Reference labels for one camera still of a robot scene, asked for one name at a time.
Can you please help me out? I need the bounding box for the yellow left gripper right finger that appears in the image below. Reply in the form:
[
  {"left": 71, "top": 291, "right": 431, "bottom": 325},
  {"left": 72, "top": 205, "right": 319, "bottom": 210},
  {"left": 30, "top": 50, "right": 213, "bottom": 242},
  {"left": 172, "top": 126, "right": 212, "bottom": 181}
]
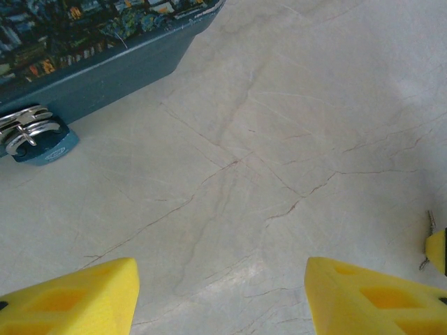
[{"left": 302, "top": 256, "right": 447, "bottom": 335}]

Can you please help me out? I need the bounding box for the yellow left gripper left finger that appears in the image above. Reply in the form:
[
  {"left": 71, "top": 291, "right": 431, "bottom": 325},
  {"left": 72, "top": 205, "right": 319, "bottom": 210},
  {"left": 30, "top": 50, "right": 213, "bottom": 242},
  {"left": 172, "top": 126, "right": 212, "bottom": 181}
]
[{"left": 0, "top": 257, "right": 141, "bottom": 335}]

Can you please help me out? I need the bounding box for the blue padlock silver shackle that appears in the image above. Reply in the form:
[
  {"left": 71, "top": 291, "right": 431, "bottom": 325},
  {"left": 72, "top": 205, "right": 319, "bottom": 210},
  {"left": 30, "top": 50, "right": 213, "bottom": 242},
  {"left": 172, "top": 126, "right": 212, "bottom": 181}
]
[{"left": 0, "top": 103, "right": 80, "bottom": 168}]

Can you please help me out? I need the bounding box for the dark blue patterned box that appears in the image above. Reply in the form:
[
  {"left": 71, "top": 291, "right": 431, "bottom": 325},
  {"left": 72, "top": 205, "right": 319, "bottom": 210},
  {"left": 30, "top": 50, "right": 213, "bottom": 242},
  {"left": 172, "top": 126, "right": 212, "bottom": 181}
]
[{"left": 0, "top": 0, "right": 226, "bottom": 160}]

